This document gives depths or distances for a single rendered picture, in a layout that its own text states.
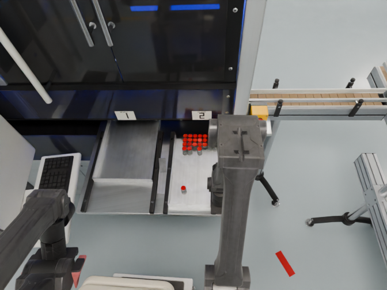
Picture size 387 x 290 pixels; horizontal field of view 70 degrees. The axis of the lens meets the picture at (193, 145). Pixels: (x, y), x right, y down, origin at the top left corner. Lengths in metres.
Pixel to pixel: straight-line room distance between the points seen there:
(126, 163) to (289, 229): 1.29
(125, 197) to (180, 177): 0.25
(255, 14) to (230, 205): 0.59
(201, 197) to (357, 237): 1.36
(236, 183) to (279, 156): 1.86
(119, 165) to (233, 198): 0.86
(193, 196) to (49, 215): 0.63
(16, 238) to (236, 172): 0.40
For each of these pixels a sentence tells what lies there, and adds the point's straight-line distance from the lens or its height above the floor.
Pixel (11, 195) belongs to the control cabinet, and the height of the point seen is 0.89.
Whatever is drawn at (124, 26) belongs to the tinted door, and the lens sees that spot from 0.96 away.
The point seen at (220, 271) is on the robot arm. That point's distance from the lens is 0.64.
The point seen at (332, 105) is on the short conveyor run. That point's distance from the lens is 1.48.
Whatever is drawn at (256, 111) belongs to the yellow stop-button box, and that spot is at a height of 1.03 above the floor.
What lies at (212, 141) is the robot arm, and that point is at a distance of 0.55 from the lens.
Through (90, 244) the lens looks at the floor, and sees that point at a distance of 2.18.
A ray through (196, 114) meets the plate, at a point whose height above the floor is 1.03.
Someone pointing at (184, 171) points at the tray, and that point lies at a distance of 1.22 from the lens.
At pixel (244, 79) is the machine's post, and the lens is 1.06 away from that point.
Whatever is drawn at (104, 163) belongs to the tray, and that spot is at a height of 0.88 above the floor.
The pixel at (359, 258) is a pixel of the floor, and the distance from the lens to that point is 2.22.
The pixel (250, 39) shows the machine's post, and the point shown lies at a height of 1.40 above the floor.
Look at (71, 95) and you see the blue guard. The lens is 1.25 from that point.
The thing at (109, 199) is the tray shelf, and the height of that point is 0.88.
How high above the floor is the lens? 1.96
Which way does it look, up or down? 57 degrees down
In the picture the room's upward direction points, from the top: 5 degrees counter-clockwise
